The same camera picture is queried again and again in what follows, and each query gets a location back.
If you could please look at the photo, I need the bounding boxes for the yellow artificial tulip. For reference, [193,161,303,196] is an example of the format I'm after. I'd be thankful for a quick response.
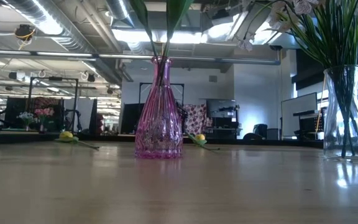
[186,133,221,152]
[53,130,101,151]

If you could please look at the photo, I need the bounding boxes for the green stems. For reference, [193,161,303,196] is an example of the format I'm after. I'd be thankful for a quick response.
[129,0,163,63]

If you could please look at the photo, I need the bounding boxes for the clear glass vase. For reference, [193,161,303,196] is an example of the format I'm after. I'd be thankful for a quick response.
[323,64,358,162]

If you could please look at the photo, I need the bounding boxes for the white artificial flower bunch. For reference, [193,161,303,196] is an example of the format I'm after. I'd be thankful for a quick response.
[234,0,358,158]

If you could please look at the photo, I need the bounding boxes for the pink ribbed glass vase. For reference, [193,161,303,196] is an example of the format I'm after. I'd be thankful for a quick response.
[134,55,185,160]

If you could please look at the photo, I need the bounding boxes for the polka dot patterned panel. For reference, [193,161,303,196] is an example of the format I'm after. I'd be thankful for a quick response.
[181,103,208,136]

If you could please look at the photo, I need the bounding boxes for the black shelf unit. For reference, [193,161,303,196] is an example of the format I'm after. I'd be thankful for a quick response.
[205,117,242,140]

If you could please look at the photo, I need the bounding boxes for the black computer monitor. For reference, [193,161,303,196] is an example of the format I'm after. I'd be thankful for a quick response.
[120,102,145,135]

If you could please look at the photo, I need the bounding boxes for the grey horizontal ceiling pipe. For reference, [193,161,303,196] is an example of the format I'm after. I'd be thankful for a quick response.
[0,49,282,66]

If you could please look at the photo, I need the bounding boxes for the bright ceiling light panel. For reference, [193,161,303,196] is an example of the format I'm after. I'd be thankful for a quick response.
[112,27,204,44]

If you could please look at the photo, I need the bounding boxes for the black office chair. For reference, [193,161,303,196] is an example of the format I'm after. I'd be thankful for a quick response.
[242,123,269,140]

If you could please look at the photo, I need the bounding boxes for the white partition panel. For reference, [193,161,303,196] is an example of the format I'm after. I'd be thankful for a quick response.
[63,98,96,133]

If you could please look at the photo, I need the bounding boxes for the white whiteboard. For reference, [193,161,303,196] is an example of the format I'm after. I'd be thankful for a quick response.
[280,91,319,138]

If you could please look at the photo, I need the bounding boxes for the black background workstation desk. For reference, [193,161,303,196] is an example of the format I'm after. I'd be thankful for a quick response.
[293,108,328,141]

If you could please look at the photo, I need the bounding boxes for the pink background flower bouquet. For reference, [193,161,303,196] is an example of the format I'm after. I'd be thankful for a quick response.
[34,107,55,132]

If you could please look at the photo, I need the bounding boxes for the white background flower bouquet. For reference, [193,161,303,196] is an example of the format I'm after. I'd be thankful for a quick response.
[16,111,37,131]

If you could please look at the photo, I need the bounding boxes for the black round ceiling device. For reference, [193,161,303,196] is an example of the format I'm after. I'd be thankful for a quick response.
[13,24,37,41]

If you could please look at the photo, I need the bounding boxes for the wall mounted black screen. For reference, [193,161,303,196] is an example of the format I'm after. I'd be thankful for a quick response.
[206,98,239,119]

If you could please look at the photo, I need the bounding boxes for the small silver ventilation duct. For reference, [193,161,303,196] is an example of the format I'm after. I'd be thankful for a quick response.
[106,0,136,29]

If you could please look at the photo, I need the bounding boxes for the black aluminium table frame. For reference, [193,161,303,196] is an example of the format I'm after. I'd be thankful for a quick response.
[0,132,358,149]

